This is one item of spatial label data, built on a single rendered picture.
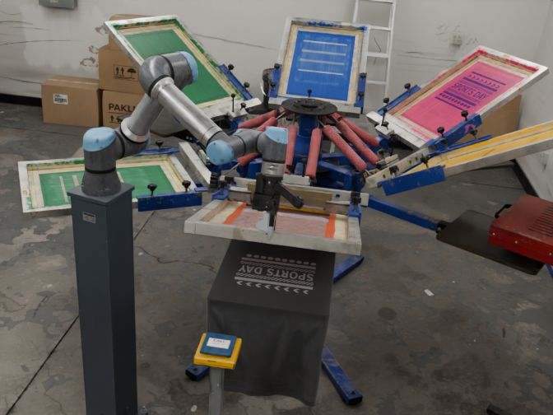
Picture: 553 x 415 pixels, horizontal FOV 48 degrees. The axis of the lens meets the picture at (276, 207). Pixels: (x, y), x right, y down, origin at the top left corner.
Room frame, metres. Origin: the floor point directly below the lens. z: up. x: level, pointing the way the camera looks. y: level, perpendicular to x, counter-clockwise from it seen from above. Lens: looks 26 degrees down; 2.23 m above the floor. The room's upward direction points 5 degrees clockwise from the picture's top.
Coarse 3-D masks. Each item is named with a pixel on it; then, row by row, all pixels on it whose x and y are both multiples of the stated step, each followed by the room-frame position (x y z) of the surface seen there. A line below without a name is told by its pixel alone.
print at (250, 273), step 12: (240, 264) 2.11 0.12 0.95; (252, 264) 2.12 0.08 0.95; (264, 264) 2.13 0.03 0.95; (276, 264) 2.14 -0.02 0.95; (288, 264) 2.15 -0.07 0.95; (300, 264) 2.15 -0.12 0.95; (312, 264) 2.16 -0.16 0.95; (240, 276) 2.03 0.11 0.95; (252, 276) 2.04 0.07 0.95; (264, 276) 2.04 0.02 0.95; (276, 276) 2.05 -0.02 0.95; (288, 276) 2.06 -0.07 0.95; (300, 276) 2.07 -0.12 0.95; (312, 276) 2.07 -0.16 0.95; (276, 288) 1.97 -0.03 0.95; (288, 288) 1.97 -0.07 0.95; (300, 288) 1.98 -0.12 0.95; (312, 288) 1.99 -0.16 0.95
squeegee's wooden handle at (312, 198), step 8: (248, 184) 2.38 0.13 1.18; (296, 192) 2.36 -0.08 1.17; (304, 192) 2.36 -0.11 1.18; (312, 192) 2.35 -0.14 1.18; (320, 192) 2.35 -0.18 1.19; (328, 192) 2.37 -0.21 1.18; (280, 200) 2.35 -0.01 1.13; (304, 200) 2.35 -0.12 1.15; (312, 200) 2.34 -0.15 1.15; (320, 200) 2.34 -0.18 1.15; (328, 200) 2.34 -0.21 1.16
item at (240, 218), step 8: (240, 208) 2.31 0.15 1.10; (232, 216) 2.14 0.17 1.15; (240, 216) 2.16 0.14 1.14; (248, 216) 2.18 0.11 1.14; (256, 216) 2.19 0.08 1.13; (280, 216) 2.25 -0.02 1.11; (232, 224) 1.99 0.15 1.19; (240, 224) 2.01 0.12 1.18; (248, 224) 2.02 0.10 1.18; (280, 224) 2.09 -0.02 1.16
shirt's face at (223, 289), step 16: (240, 240) 2.31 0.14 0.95; (240, 256) 2.18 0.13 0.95; (272, 256) 2.20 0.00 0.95; (288, 256) 2.21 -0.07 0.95; (304, 256) 2.22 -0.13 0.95; (320, 256) 2.23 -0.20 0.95; (224, 272) 2.05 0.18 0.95; (320, 272) 2.11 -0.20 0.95; (224, 288) 1.94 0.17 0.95; (240, 288) 1.94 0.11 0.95; (256, 288) 1.95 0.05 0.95; (320, 288) 1.99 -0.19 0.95; (256, 304) 1.85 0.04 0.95; (272, 304) 1.86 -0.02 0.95; (288, 304) 1.87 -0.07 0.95; (304, 304) 1.88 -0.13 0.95; (320, 304) 1.89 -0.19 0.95
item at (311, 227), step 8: (320, 216) 2.34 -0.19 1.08; (336, 216) 2.38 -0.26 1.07; (288, 224) 2.10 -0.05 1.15; (296, 224) 2.12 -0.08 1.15; (304, 224) 2.14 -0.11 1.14; (312, 224) 2.15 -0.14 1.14; (320, 224) 2.17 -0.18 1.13; (328, 224) 2.19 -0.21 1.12; (296, 232) 1.97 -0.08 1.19; (304, 232) 1.99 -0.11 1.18; (312, 232) 2.00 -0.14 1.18; (320, 232) 2.02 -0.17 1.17; (328, 232) 2.03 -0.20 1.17
